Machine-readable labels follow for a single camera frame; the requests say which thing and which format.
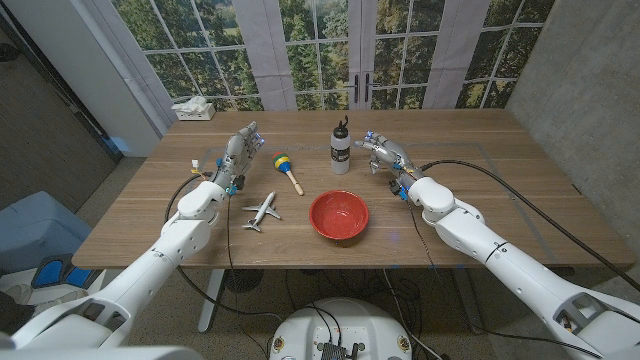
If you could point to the red bowl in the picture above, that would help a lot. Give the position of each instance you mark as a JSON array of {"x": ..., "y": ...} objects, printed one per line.
[{"x": 338, "y": 215}]

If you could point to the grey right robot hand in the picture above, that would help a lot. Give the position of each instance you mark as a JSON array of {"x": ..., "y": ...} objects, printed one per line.
[{"x": 392, "y": 155}]

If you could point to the white toy airplane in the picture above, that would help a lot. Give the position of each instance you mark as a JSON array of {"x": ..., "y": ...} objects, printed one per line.
[{"x": 262, "y": 210}]

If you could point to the colourful striped wooden maraca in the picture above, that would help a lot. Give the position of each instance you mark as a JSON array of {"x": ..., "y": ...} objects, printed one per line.
[{"x": 281, "y": 162}]

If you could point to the blue and black pedal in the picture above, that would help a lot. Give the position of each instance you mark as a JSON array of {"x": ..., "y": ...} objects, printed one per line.
[{"x": 50, "y": 272}]

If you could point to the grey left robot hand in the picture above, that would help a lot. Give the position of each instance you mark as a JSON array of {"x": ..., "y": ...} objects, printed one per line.
[{"x": 235, "y": 155}]

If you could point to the round black fan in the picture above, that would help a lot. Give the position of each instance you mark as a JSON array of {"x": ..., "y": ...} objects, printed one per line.
[{"x": 243, "y": 281}]

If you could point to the white oil cruet black pump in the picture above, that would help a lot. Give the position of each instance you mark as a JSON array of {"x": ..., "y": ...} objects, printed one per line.
[{"x": 340, "y": 150}]

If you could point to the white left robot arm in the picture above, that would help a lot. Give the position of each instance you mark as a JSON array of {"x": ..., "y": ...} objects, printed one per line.
[{"x": 175, "y": 245}]

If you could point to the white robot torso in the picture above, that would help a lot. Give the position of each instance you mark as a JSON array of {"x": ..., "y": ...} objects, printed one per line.
[{"x": 340, "y": 320}]

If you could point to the blue storage bin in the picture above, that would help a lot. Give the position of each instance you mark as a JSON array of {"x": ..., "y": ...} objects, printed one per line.
[{"x": 35, "y": 230}]

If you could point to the white sneaker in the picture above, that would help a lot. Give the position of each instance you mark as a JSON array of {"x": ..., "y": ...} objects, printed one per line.
[{"x": 17, "y": 291}]

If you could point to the grey table leg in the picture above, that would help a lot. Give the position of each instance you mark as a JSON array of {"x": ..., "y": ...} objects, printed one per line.
[{"x": 470, "y": 310}]

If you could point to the white table leg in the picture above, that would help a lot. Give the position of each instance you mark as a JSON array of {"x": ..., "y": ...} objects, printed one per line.
[{"x": 210, "y": 300}]

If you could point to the white tissue box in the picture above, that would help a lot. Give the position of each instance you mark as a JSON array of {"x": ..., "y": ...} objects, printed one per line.
[{"x": 195, "y": 112}]

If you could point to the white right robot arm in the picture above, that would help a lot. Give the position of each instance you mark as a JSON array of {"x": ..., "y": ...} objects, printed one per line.
[{"x": 475, "y": 240}]

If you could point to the printed window backdrop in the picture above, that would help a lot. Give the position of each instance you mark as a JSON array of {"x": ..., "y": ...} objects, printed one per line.
[{"x": 320, "y": 50}]

